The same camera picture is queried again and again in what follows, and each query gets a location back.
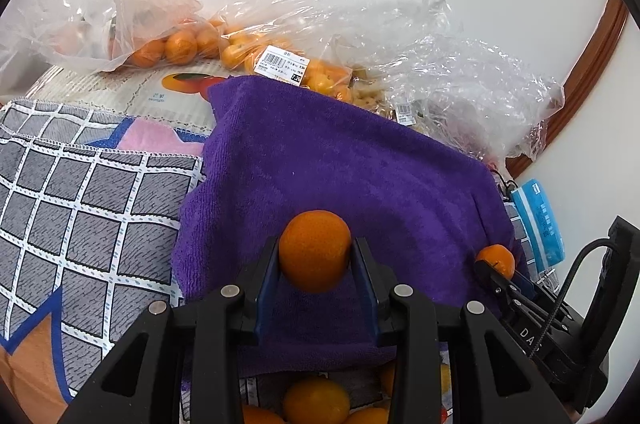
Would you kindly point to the blue tissue pack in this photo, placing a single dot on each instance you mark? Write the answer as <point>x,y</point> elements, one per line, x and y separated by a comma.
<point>537,219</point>

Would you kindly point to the small orange with stem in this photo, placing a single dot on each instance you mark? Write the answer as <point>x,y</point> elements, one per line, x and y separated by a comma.
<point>497,256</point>

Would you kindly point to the cardboard box with mango print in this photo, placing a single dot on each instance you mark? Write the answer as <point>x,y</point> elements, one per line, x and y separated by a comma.
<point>150,91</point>

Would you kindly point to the grid-patterned blanket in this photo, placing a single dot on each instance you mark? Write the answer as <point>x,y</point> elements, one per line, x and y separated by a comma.
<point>75,229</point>

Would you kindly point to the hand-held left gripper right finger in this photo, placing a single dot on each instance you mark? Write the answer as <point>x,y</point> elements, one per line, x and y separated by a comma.
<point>367,289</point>

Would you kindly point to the purple towel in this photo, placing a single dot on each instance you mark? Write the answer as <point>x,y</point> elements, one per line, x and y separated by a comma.
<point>325,153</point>

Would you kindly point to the clear bag of tan fruits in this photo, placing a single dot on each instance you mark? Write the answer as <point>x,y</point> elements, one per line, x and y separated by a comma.
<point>367,96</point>

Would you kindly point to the labelled bag of small oranges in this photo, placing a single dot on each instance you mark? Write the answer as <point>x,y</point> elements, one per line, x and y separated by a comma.
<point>240,51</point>

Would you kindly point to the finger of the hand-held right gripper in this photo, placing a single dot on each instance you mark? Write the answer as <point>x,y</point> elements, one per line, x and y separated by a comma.
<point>492,286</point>
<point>525,286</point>

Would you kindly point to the crumpled clear plastic bag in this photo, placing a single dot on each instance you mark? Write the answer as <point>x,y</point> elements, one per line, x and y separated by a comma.
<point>475,78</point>

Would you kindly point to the brown wooden trim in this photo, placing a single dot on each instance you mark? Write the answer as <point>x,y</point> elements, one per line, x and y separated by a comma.
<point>600,38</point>

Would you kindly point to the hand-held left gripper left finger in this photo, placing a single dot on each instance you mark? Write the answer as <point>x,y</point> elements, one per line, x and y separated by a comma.
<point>265,289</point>

